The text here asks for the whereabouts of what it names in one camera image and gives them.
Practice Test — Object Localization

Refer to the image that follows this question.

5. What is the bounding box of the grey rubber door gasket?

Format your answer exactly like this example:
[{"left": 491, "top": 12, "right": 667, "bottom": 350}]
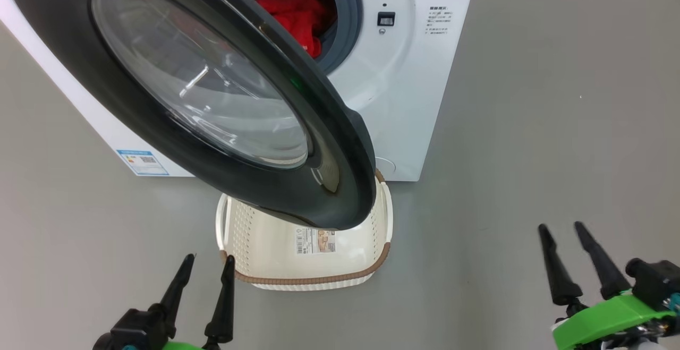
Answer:
[{"left": 313, "top": 0, "right": 364, "bottom": 74}]

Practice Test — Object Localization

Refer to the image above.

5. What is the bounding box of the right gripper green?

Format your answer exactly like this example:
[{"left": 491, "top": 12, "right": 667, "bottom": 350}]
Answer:
[{"left": 538, "top": 221, "right": 678, "bottom": 350}]

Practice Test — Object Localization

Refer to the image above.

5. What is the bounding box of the black washing machine door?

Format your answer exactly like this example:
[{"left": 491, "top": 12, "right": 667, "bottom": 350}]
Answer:
[{"left": 0, "top": 0, "right": 377, "bottom": 231}]

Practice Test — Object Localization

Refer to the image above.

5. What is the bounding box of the red garment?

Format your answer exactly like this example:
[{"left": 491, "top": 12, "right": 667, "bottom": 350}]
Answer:
[{"left": 253, "top": 0, "right": 336, "bottom": 58}]

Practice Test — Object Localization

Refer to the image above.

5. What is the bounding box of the blue energy label sticker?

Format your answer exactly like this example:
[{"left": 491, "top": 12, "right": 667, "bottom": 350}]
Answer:
[{"left": 116, "top": 150, "right": 169, "bottom": 176}]

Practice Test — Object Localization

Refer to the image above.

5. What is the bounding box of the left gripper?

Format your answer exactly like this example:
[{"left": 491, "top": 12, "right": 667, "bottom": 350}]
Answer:
[{"left": 93, "top": 253, "right": 235, "bottom": 350}]

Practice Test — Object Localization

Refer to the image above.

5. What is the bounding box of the white washing machine body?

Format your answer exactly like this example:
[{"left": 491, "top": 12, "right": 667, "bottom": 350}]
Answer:
[{"left": 0, "top": 0, "right": 480, "bottom": 182}]

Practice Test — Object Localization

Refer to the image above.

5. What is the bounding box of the basket product label sticker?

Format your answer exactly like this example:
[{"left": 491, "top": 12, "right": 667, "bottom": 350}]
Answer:
[{"left": 295, "top": 227, "right": 336, "bottom": 255}]

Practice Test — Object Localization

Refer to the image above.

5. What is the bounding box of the cream plastic laundry basket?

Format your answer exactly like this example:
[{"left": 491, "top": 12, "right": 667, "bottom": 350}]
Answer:
[{"left": 215, "top": 169, "right": 394, "bottom": 291}]

